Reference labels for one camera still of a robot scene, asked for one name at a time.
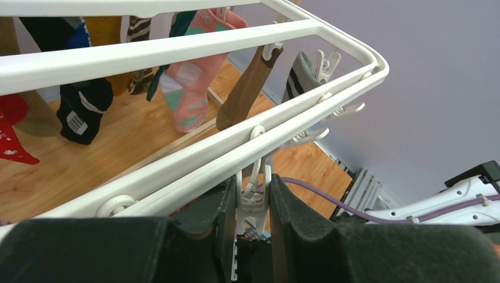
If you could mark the black blue hanging sock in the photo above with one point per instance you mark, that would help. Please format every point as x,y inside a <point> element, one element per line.
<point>83,103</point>

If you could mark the pink green hanging sock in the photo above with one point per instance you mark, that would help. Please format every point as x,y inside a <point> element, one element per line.
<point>184,84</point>

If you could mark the tan hanging sock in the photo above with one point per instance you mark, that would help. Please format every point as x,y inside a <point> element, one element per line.
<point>242,97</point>

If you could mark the grey black-striped hanging sock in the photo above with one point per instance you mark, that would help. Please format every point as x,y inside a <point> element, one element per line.
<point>301,78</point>

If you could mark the red snowflake hanging sock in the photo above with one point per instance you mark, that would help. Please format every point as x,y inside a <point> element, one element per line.
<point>13,110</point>

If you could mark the mustard yellow hanging sock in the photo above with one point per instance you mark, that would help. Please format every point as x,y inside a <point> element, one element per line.
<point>106,31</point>

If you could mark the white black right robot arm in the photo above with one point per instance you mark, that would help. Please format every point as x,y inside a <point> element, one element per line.
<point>470,198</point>

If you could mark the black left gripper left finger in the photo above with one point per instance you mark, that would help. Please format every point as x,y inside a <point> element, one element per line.
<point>193,245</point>

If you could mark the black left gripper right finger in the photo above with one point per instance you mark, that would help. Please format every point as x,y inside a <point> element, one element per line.
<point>307,247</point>

